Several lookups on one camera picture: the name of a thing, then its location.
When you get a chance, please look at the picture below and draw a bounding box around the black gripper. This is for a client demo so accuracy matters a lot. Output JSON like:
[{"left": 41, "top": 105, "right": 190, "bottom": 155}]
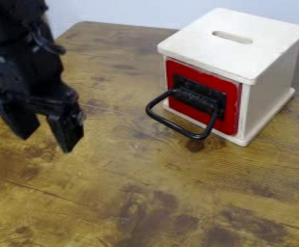
[{"left": 0, "top": 44, "right": 85, "bottom": 153}]

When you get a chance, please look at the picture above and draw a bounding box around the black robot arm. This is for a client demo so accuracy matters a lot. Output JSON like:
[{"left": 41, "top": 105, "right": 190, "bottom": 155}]
[{"left": 0, "top": 0, "right": 83, "bottom": 153}]

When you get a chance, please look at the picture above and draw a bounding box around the red drawer front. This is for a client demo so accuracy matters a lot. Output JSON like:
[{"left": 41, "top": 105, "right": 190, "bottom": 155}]
[{"left": 165, "top": 59, "right": 241, "bottom": 135}]

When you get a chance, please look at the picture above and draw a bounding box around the white wooden box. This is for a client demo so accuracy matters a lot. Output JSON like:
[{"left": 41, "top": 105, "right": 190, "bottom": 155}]
[{"left": 157, "top": 9, "right": 299, "bottom": 146}]

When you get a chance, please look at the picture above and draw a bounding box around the black metal drawer handle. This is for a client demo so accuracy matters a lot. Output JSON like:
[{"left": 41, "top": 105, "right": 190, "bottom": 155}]
[{"left": 145, "top": 74, "right": 226, "bottom": 140}]

